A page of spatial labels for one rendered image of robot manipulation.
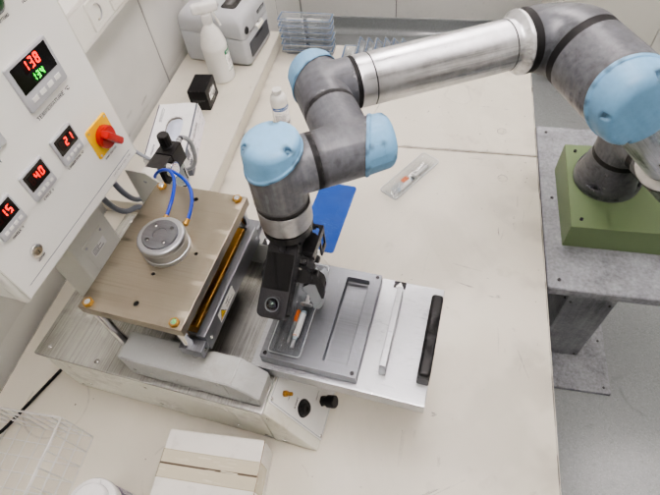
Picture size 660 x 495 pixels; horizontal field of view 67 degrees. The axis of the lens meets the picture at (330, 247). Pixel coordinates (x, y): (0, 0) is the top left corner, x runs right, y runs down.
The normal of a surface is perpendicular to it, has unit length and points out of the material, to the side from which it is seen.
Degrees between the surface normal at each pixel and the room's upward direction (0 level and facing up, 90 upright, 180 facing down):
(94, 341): 0
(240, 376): 41
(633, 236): 90
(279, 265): 31
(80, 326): 0
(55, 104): 90
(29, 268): 90
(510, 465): 0
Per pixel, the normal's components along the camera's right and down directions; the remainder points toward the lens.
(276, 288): -0.20, -0.11
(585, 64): -0.82, -0.07
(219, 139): -0.07, -0.59
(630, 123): 0.22, 0.75
